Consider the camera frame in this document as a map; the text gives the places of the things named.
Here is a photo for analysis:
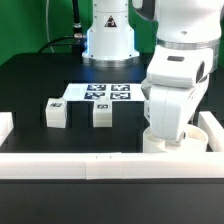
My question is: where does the white fence bar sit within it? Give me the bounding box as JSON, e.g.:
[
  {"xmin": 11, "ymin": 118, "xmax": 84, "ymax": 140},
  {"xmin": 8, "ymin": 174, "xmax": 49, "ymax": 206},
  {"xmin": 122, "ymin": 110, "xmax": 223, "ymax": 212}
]
[
  {"xmin": 198, "ymin": 111, "xmax": 224, "ymax": 153},
  {"xmin": 0, "ymin": 112, "xmax": 14, "ymax": 147},
  {"xmin": 0, "ymin": 152, "xmax": 224, "ymax": 180}
]

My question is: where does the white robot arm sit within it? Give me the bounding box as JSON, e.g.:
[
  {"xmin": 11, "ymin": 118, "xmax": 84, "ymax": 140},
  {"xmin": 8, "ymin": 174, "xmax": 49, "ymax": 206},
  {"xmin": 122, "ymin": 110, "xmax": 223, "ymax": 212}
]
[{"xmin": 82, "ymin": 0, "xmax": 224, "ymax": 141}]

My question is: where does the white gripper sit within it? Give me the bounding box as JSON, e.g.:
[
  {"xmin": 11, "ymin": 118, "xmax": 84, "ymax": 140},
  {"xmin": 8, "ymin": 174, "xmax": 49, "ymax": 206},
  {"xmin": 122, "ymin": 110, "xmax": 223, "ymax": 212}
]
[{"xmin": 142, "ymin": 45, "xmax": 213, "ymax": 141}]

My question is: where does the white marker sheet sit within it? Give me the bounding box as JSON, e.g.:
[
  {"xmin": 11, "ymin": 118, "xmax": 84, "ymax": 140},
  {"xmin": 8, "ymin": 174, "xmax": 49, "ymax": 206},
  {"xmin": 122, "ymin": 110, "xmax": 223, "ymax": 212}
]
[{"xmin": 63, "ymin": 83, "xmax": 144, "ymax": 101}]

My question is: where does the white right fence bar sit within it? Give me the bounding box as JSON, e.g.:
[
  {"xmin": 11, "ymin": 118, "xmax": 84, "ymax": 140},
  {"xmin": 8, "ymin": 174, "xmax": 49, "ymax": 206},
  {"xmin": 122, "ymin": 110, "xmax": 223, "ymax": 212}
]
[{"xmin": 198, "ymin": 111, "xmax": 224, "ymax": 153}]

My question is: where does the white round stool seat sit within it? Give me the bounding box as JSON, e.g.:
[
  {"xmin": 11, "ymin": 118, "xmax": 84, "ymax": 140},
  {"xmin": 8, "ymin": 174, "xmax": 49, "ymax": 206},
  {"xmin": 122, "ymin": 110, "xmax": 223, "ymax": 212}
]
[{"xmin": 143, "ymin": 124, "xmax": 208, "ymax": 153}]

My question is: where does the white front fence bar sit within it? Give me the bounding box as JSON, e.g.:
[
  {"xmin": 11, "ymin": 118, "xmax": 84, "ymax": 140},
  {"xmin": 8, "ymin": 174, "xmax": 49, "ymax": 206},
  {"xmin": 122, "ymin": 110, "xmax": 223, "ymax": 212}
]
[{"xmin": 0, "ymin": 152, "xmax": 224, "ymax": 180}]

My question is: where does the white left fence bar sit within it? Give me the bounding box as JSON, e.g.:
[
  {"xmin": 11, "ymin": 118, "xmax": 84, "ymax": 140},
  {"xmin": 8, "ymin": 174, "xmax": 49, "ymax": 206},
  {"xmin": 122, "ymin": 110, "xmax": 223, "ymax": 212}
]
[{"xmin": 0, "ymin": 112, "xmax": 14, "ymax": 147}]

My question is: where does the thin white cable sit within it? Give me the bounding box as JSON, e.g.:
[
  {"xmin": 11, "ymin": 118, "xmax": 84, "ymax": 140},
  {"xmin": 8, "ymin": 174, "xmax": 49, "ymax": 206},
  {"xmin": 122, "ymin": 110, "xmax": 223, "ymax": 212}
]
[{"xmin": 45, "ymin": 0, "xmax": 55, "ymax": 54}]

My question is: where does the black cable on base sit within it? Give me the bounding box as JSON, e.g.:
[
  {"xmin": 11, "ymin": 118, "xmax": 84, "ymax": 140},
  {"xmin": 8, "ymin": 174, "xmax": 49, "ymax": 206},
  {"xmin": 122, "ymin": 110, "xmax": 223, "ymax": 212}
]
[{"xmin": 37, "ymin": 0, "xmax": 88, "ymax": 54}]

